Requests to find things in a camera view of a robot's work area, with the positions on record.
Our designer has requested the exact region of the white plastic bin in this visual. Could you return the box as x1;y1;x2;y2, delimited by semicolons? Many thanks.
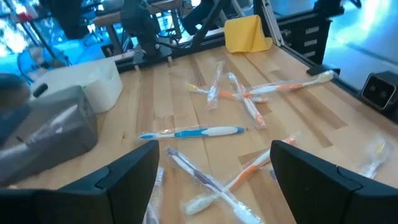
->
30;58;124;114

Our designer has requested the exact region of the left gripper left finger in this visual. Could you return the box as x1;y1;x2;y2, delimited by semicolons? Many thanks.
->
0;140;160;224

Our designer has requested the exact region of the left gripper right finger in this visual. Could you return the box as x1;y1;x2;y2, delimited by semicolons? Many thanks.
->
270;139;398;224

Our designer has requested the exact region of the person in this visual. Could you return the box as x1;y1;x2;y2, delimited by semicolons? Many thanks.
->
181;0;220;35

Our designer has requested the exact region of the yellow cloth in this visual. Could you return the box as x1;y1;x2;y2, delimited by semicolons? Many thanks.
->
223;14;274;54

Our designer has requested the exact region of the small black camera box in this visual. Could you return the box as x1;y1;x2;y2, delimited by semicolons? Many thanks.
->
360;70;398;111

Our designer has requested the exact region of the silver aluminium bracket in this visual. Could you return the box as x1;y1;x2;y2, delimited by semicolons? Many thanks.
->
260;0;286;47

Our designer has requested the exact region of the grey translucent plastic bin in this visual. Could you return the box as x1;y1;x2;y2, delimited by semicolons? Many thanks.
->
0;85;100;187

